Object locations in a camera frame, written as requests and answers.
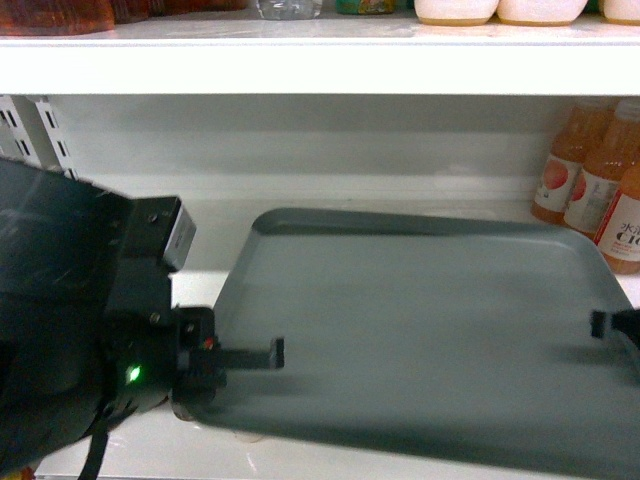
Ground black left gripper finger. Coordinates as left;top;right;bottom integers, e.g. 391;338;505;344
219;337;285;370

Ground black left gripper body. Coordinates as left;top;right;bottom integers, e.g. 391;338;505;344
170;306;227;403

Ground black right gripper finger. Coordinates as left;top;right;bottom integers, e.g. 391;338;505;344
590;309;639;350

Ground grey rectangular serving tray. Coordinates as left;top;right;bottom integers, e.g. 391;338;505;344
185;209;639;479

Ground orange juice bottle front right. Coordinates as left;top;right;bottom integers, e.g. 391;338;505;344
594;165;639;275

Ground peach juice bottle middle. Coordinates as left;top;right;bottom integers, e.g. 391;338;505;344
563;97;639;239

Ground peach juice bottle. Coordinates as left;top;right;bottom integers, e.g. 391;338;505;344
563;97;639;239
531;97;618;224

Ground peach juice bottle back left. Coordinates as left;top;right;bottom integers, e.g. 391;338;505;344
531;97;618;224

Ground white slotted shelf upright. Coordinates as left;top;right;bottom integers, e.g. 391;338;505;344
1;94;78;180

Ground white tub upper right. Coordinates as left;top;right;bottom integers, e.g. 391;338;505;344
602;0;640;26

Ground white tub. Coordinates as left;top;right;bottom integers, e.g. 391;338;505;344
496;0;588;27
602;0;640;26
414;0;499;26

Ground white tub upper middle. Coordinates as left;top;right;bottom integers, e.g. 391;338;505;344
496;0;588;27

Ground clear plastic water bottle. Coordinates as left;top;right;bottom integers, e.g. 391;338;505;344
256;0;323;21

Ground white tub upper left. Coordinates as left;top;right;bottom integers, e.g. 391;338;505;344
414;0;499;26

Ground red brown woven basket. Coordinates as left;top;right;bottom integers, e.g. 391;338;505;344
1;0;115;36

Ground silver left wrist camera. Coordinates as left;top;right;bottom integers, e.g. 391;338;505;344
162;201;197;272

